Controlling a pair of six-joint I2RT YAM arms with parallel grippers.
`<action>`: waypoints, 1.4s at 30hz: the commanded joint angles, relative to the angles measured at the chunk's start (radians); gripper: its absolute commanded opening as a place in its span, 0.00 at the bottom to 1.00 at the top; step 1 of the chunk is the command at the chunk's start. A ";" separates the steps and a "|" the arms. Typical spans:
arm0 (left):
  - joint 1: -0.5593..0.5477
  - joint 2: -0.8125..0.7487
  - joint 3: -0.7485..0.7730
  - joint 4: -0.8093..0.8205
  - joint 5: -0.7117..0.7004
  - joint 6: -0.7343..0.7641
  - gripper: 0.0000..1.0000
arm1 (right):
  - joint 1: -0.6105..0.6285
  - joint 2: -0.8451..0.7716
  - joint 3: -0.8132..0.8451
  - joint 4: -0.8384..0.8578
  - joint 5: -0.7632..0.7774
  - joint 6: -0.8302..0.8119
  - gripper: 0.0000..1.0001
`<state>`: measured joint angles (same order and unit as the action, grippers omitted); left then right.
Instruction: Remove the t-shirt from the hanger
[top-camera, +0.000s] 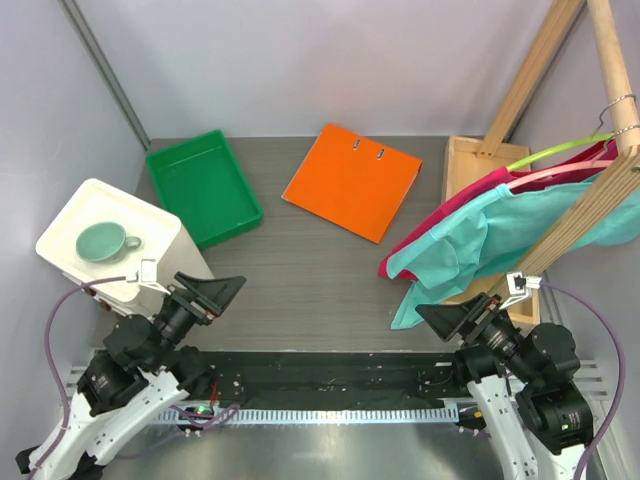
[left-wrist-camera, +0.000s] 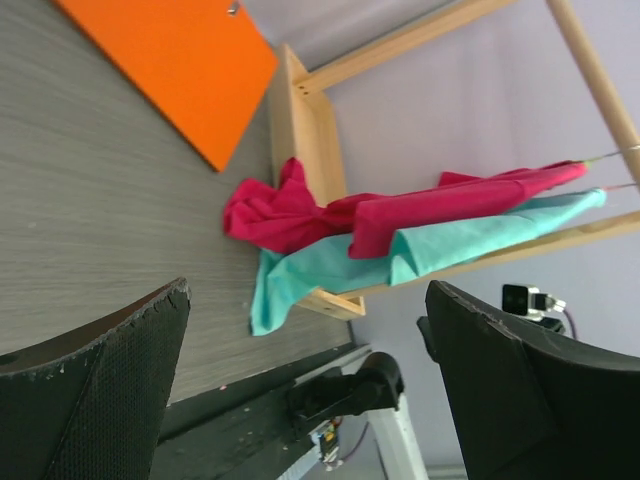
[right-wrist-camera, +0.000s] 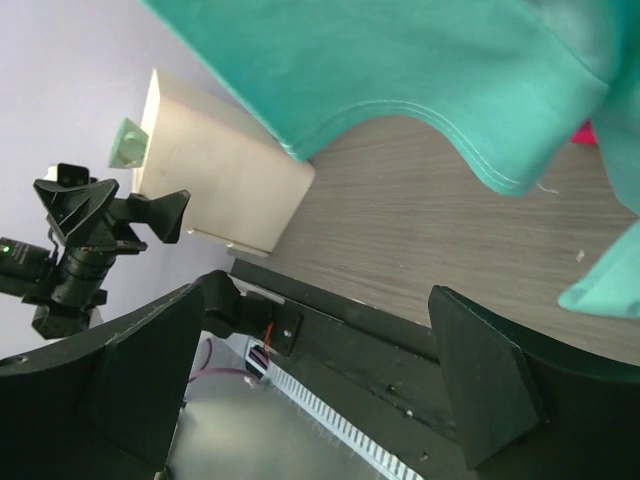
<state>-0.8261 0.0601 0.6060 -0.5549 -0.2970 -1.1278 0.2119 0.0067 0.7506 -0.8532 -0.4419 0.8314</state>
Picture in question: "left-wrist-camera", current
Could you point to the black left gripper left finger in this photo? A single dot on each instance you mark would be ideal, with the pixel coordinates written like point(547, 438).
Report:
point(89, 403)

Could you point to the pink plastic hanger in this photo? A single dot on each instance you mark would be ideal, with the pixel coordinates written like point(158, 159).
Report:
point(611, 188)

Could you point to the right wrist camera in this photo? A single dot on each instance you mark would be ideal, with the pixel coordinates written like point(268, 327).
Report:
point(530, 303)

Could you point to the wooden clothes rack frame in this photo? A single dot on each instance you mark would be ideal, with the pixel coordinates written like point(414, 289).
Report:
point(303, 123)

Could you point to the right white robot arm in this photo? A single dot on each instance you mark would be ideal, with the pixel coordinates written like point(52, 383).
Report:
point(376, 390)

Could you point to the orange ring binder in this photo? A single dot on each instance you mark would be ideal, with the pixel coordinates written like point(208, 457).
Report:
point(203, 64)

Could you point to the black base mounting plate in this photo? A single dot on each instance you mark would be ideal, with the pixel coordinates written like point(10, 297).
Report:
point(242, 430)

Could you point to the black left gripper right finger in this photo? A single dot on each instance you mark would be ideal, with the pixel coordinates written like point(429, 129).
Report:
point(529, 403)

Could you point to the teal t shirt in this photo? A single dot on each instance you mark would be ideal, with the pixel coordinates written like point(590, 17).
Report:
point(283, 280)

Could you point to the magenta t shirt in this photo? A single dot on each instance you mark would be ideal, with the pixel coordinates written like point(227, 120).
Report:
point(286, 218)

